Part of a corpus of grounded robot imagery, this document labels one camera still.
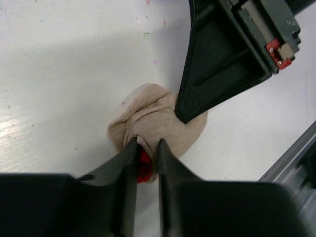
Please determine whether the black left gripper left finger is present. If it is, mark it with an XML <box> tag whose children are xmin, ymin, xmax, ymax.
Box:
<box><xmin>0</xmin><ymin>139</ymin><xmax>138</xmax><ymax>237</ymax></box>

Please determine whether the beige sock with red toe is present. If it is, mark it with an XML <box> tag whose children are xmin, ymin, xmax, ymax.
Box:
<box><xmin>107</xmin><ymin>84</ymin><xmax>208</xmax><ymax>183</ymax></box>

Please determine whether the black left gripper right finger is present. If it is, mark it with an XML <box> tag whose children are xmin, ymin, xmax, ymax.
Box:
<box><xmin>157</xmin><ymin>140</ymin><xmax>312</xmax><ymax>237</ymax></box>

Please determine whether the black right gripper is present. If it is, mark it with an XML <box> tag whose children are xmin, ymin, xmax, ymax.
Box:
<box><xmin>175</xmin><ymin>0</ymin><xmax>315</xmax><ymax>123</ymax></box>

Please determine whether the aluminium rail frame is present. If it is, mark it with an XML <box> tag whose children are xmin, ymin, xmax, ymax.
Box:
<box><xmin>259</xmin><ymin>123</ymin><xmax>316</xmax><ymax>237</ymax></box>

